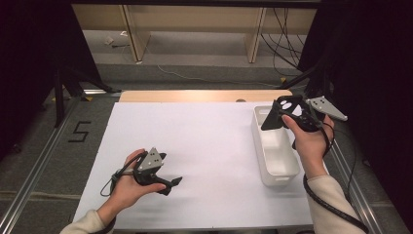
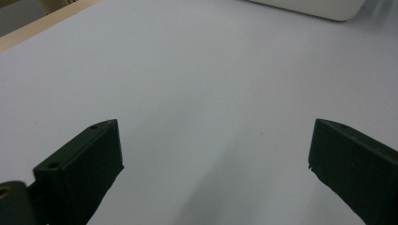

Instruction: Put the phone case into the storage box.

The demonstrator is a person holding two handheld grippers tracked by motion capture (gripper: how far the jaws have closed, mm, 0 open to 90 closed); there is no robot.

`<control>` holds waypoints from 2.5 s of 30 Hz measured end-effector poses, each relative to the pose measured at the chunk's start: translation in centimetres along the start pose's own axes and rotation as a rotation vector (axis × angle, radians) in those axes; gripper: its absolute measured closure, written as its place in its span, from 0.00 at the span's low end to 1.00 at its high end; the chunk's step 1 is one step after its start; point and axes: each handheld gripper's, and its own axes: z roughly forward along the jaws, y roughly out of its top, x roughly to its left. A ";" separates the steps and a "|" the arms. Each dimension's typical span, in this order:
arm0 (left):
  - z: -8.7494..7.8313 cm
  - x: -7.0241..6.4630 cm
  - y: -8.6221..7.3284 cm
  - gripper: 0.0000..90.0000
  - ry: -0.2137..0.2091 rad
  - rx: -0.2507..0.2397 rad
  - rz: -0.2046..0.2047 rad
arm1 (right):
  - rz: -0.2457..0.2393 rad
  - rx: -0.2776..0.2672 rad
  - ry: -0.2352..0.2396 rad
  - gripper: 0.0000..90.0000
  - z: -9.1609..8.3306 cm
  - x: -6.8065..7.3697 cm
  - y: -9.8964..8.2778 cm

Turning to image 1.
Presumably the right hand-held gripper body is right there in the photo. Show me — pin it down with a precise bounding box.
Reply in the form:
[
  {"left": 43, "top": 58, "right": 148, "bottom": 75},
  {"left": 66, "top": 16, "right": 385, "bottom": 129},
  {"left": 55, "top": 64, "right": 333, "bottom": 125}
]
[{"left": 290, "top": 96, "right": 349, "bottom": 134}]

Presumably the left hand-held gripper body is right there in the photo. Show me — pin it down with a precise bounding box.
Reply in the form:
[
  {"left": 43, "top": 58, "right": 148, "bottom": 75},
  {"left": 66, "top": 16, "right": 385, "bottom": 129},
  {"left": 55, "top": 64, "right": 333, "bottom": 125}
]
[{"left": 132, "top": 146, "right": 169, "bottom": 188}]

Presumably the black phone case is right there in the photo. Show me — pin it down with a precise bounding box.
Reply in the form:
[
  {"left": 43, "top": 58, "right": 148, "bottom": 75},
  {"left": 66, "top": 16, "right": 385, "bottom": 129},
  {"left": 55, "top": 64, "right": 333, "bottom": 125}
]
[{"left": 260, "top": 95, "right": 313, "bottom": 132}]

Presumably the white plastic bin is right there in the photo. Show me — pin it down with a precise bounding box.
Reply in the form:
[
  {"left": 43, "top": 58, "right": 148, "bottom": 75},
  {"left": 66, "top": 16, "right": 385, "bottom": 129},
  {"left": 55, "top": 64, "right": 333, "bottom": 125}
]
[{"left": 251, "top": 104, "right": 301, "bottom": 188}]

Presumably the person's right hand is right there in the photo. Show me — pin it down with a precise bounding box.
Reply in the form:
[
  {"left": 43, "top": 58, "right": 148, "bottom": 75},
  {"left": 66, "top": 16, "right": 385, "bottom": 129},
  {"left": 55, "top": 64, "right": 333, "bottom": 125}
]
[{"left": 282, "top": 113, "right": 335, "bottom": 179}]

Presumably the person's left hand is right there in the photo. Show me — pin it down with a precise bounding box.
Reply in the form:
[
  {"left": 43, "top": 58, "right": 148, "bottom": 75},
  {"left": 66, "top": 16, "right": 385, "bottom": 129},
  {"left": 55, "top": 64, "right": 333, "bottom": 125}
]
[{"left": 96, "top": 148, "right": 168, "bottom": 225}]

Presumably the black metal stand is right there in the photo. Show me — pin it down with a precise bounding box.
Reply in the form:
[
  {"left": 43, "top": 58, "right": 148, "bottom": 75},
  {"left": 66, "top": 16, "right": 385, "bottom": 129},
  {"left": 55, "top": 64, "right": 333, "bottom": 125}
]
[
  {"left": 277, "top": 61, "right": 332, "bottom": 105},
  {"left": 53, "top": 64, "right": 123, "bottom": 128}
]

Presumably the white table sheet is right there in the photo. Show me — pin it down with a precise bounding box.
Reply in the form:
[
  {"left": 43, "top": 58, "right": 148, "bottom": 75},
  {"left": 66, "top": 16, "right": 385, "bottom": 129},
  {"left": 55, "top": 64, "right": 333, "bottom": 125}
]
[{"left": 72, "top": 100, "right": 315, "bottom": 231}]

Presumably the black curtain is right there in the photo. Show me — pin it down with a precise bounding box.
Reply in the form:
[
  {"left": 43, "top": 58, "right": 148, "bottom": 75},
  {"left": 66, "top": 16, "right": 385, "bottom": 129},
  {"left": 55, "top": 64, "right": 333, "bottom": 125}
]
[
  {"left": 296, "top": 0, "right": 413, "bottom": 225},
  {"left": 0, "top": 0, "right": 101, "bottom": 160}
]

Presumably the light wooden shelf unit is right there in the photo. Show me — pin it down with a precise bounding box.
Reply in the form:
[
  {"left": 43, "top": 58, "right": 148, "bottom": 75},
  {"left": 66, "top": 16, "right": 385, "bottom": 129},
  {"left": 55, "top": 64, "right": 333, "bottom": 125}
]
[{"left": 71, "top": 3, "right": 318, "bottom": 64}]

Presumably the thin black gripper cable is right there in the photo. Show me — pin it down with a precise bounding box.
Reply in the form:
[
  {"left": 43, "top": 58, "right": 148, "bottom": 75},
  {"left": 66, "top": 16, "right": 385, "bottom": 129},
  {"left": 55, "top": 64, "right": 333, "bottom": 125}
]
[{"left": 99, "top": 152, "right": 147, "bottom": 198}]

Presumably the thin black floor cable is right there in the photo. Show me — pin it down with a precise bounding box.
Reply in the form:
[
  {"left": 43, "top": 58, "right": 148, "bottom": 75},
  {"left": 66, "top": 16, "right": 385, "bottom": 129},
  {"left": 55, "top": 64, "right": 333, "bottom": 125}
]
[{"left": 334, "top": 128, "right": 361, "bottom": 209}]

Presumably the black spiral cable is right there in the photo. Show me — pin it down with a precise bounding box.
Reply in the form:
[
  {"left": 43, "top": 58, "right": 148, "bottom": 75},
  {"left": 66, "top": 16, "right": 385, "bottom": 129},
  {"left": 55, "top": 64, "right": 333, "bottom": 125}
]
[
  {"left": 291, "top": 118, "right": 369, "bottom": 233},
  {"left": 94, "top": 215, "right": 117, "bottom": 234}
]

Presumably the bundle of black cables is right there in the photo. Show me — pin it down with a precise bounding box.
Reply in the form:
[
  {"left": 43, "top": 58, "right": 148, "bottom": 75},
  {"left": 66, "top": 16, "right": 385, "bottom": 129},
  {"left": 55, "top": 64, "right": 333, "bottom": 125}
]
[{"left": 260, "top": 8, "right": 308, "bottom": 77}]

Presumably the aluminium floor rail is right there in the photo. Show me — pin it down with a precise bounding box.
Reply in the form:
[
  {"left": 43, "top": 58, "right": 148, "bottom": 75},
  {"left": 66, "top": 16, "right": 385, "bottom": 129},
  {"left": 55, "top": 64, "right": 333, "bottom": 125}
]
[
  {"left": 329, "top": 136, "right": 386, "bottom": 234},
  {"left": 0, "top": 96, "right": 81, "bottom": 234}
]

